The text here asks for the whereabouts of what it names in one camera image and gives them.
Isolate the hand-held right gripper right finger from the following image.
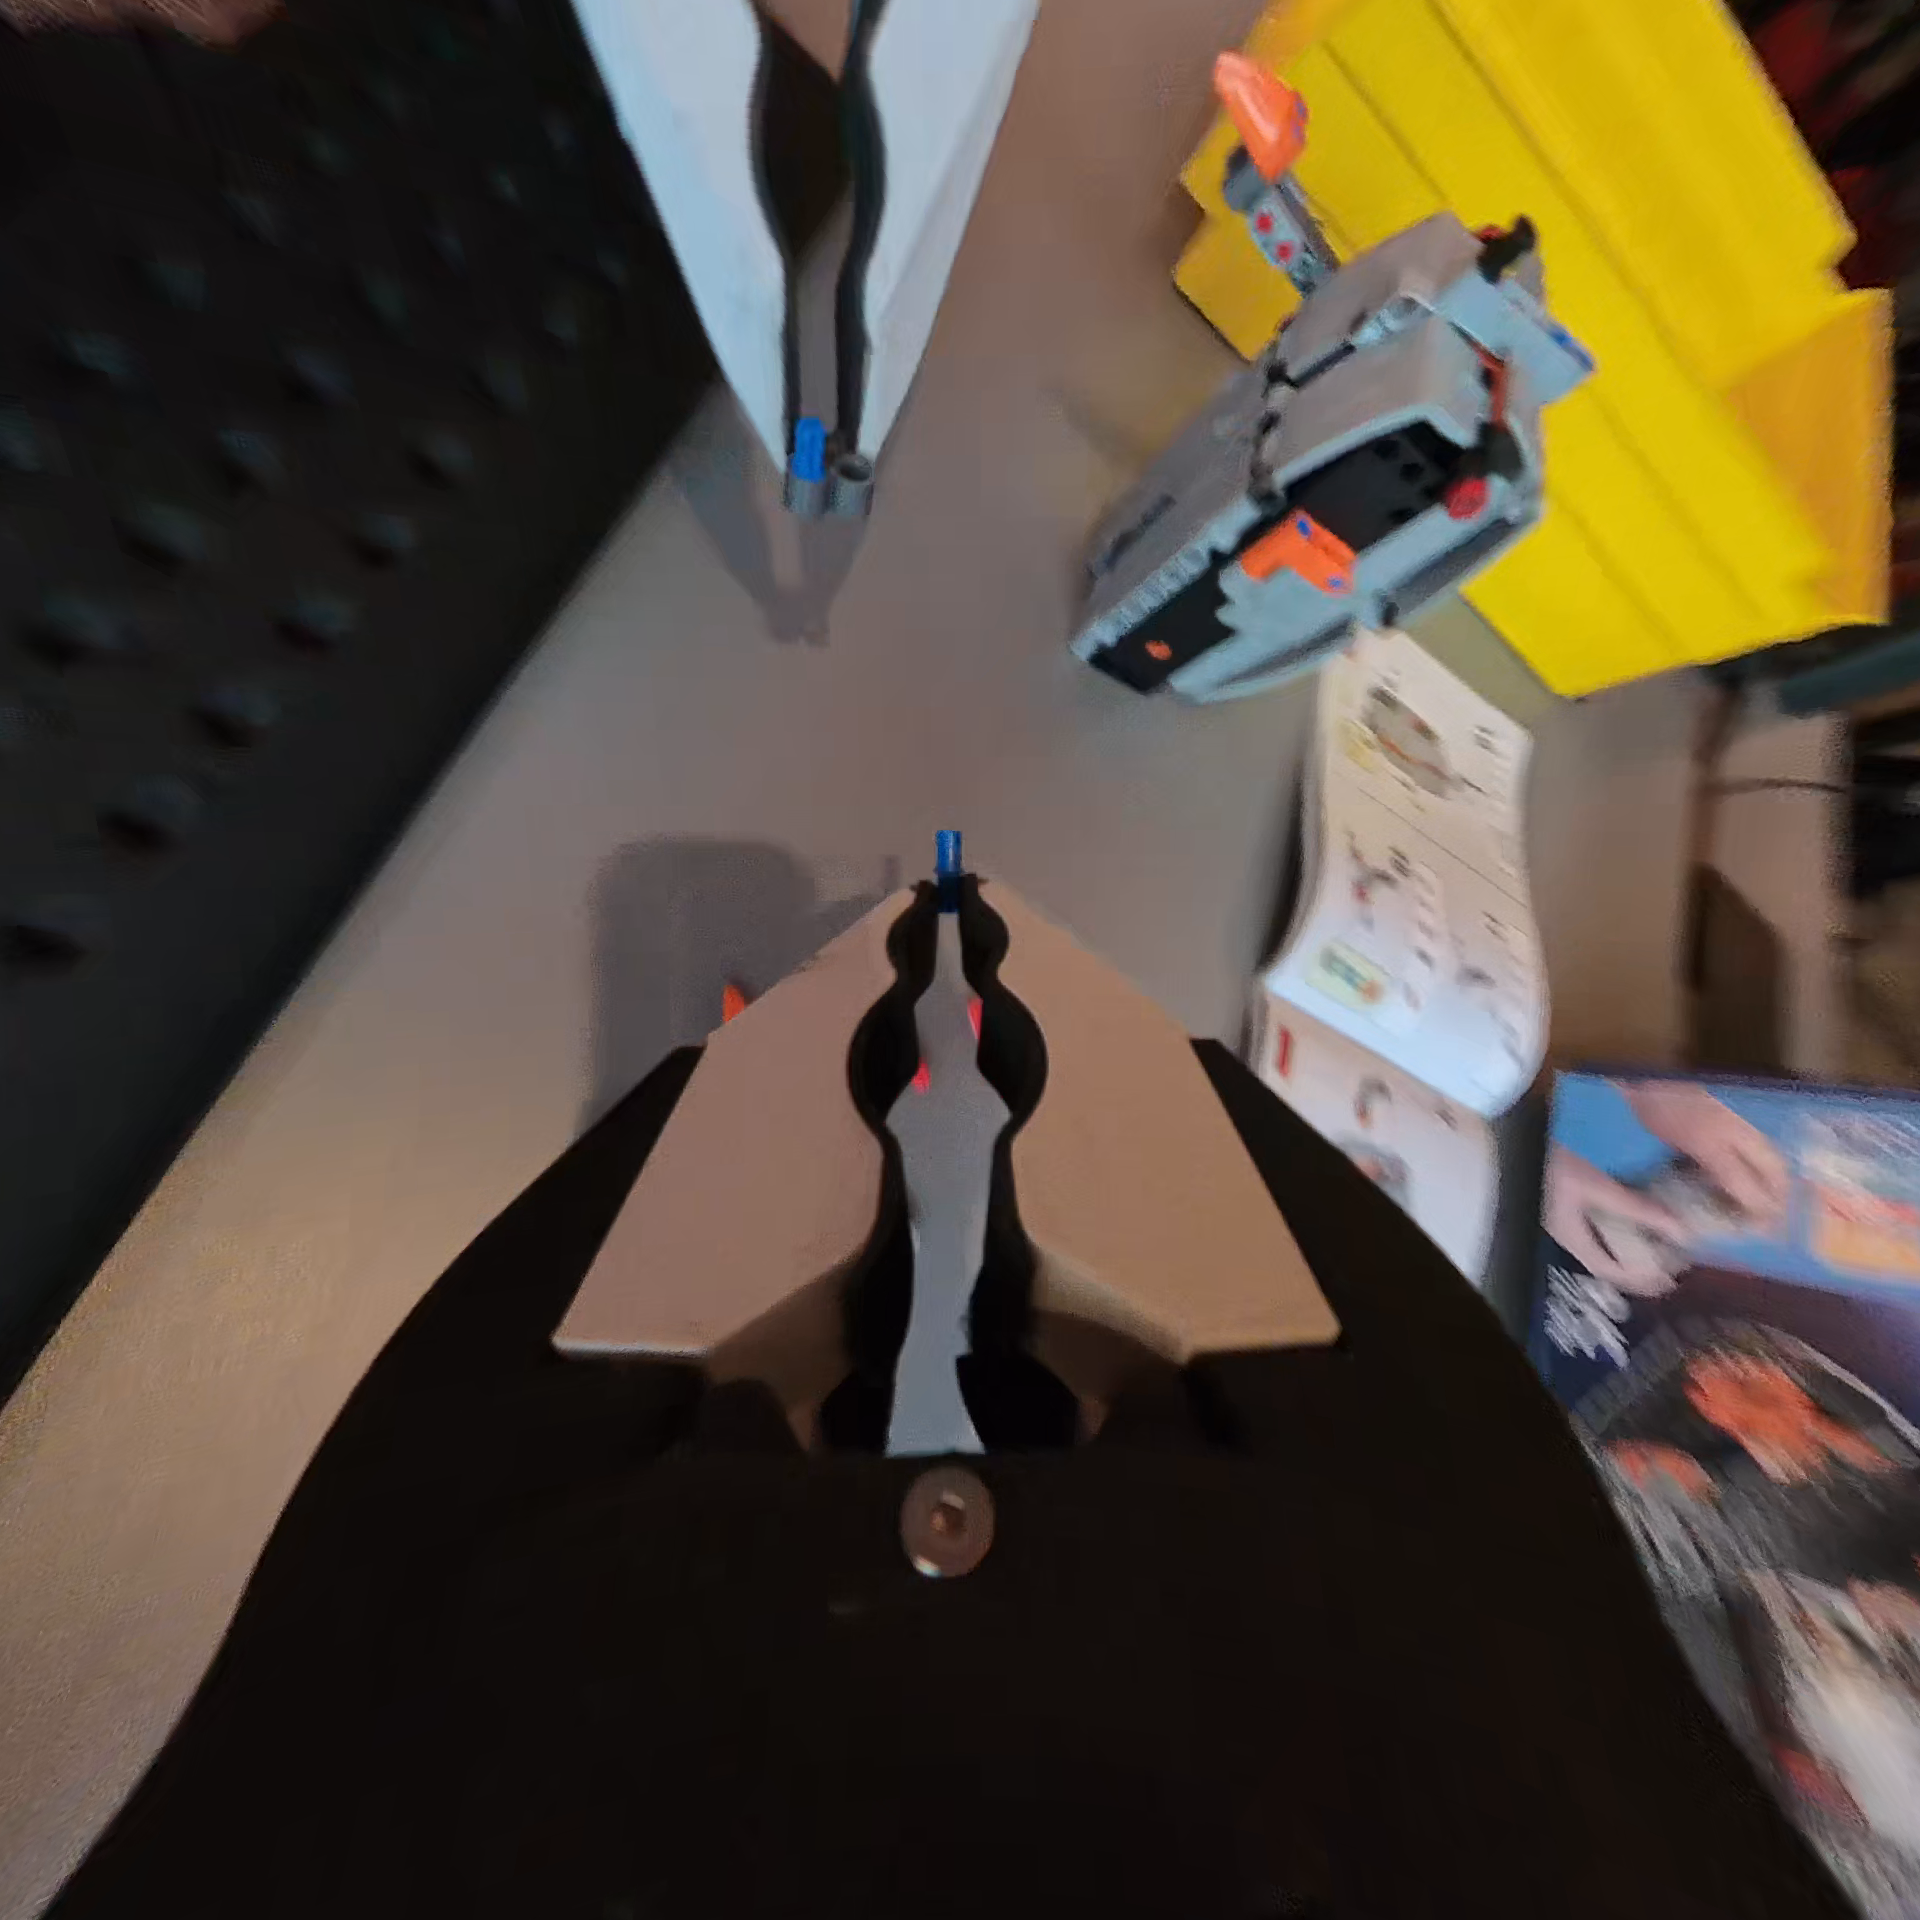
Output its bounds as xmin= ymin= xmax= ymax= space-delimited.
xmin=959 ymin=876 xmax=1342 ymax=1454

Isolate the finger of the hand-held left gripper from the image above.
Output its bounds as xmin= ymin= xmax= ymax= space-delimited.
xmin=575 ymin=0 xmax=802 ymax=466
xmin=831 ymin=0 xmax=1041 ymax=480

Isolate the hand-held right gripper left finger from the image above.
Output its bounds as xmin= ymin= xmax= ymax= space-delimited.
xmin=552 ymin=881 xmax=918 ymax=1454

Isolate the grey desk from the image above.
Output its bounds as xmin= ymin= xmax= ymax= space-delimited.
xmin=0 ymin=0 xmax=1852 ymax=1920

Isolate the white instruction booklet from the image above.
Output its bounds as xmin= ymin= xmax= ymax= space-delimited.
xmin=1246 ymin=631 xmax=1552 ymax=1278

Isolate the grey black robot model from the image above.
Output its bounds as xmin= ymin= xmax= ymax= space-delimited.
xmin=1070 ymin=52 xmax=1596 ymax=705

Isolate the blue robot kit box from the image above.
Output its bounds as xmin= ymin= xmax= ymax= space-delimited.
xmin=1531 ymin=1066 xmax=1920 ymax=1920

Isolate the black perforated panel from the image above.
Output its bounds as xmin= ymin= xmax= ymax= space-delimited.
xmin=0 ymin=0 xmax=721 ymax=1398

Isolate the yellow plastic bin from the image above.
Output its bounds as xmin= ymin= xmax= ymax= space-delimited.
xmin=1171 ymin=0 xmax=1895 ymax=699

